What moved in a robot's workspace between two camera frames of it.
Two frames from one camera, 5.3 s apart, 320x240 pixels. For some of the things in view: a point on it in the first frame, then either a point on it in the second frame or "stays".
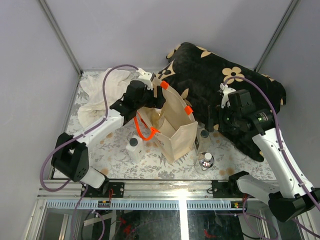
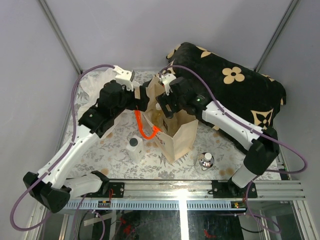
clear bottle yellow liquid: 157,117 stays
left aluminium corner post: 57,31 stays
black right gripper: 221,125 to 165,100
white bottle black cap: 135,147 stays
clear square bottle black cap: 204,140 to 170,123
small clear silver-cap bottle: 206,160 stays
